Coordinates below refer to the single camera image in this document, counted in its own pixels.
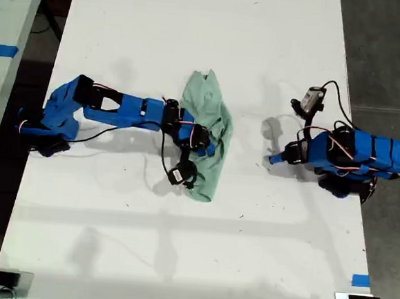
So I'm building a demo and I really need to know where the pale green T-shirt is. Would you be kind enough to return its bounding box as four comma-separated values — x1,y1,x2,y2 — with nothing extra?
172,66,240,206

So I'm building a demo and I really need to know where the short blue tape strip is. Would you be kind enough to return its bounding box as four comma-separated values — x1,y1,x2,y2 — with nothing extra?
351,273,372,289

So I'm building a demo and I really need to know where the long blue tape strip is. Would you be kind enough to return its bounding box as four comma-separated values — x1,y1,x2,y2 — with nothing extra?
0,44,19,59

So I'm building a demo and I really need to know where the white side table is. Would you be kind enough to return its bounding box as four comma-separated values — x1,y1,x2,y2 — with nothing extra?
0,0,49,196

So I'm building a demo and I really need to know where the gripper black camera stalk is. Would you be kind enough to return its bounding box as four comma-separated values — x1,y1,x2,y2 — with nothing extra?
178,146,193,167
303,110,320,133

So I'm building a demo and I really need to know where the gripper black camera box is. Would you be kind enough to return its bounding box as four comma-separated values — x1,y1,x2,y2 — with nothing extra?
166,158,199,191
289,84,328,117

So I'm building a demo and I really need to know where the gripper black camera cable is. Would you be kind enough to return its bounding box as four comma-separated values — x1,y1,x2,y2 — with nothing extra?
63,122,175,175
318,79,357,130

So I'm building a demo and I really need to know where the black floor cable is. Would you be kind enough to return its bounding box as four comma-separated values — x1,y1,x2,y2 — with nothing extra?
30,0,66,41

